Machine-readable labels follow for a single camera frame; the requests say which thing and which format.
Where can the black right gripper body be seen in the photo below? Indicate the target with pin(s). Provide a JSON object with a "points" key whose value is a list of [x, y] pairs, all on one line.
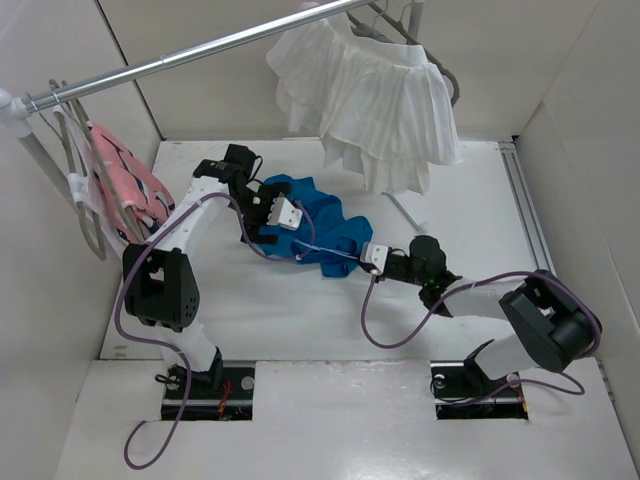
{"points": [[401, 270]]}

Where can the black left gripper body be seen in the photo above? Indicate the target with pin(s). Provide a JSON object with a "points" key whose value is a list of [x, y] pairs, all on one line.
{"points": [[255, 208]]}

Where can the light blue wire hanger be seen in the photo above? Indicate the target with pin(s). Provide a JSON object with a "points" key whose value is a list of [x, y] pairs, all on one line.
{"points": [[325, 250]]}

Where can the blue t shirt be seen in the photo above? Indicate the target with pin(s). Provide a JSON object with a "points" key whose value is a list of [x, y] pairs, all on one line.
{"points": [[327, 227]]}

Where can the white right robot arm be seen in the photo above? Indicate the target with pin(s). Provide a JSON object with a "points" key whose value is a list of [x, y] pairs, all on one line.
{"points": [[551, 327]]}

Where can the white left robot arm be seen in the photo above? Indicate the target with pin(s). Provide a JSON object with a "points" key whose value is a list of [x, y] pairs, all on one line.
{"points": [[159, 286]]}

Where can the grey velvet hanger inner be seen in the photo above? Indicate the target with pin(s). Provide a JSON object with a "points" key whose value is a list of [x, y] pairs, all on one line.
{"points": [[128, 220]]}

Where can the grey velvet hanger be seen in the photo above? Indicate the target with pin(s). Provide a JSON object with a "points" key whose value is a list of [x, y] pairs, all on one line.
{"points": [[83, 184], [128, 220]]}

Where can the grey velvet hanger outer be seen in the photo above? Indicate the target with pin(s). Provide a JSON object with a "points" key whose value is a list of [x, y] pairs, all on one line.
{"points": [[83, 184]]}

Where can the grey hanger holding skirt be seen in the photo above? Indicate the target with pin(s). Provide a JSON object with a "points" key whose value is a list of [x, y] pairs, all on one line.
{"points": [[369, 30]]}

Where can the pink shark print garment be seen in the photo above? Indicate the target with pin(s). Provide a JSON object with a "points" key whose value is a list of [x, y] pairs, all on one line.
{"points": [[140, 192]]}

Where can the white pleated skirt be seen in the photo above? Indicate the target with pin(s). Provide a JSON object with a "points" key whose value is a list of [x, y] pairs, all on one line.
{"points": [[382, 110]]}

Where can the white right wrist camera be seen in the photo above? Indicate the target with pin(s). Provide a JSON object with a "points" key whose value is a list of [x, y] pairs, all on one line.
{"points": [[373, 257]]}

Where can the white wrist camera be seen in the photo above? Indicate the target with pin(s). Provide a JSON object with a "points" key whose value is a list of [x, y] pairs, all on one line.
{"points": [[373, 257], [284, 214]]}

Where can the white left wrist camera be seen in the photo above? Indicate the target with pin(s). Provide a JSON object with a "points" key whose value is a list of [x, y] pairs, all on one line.
{"points": [[284, 214]]}

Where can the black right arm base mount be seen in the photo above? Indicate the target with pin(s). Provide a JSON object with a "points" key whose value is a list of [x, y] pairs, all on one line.
{"points": [[462, 391]]}

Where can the aluminium rail right edge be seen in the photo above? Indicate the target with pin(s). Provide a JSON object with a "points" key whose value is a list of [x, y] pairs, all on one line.
{"points": [[532, 227]]}

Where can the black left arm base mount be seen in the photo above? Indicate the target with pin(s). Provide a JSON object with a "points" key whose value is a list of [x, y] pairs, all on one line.
{"points": [[222, 393]]}

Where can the silver clothes rack rail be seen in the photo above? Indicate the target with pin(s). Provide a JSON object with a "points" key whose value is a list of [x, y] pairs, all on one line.
{"points": [[29, 104]]}

